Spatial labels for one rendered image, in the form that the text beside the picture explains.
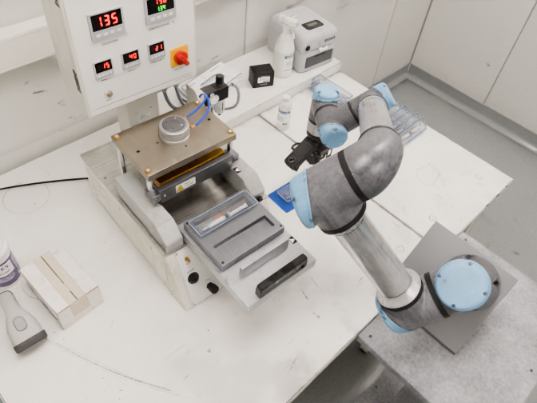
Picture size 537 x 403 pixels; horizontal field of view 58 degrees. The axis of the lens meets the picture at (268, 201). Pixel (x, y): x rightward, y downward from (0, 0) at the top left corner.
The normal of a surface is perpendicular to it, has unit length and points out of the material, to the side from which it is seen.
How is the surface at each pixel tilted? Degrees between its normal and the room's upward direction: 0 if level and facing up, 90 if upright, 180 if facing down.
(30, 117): 90
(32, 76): 90
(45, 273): 1
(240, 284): 0
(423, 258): 45
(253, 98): 0
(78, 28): 90
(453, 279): 39
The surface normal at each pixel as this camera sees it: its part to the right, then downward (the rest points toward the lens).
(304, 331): 0.08, -0.65
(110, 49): 0.65, 0.61
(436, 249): -0.45, -0.12
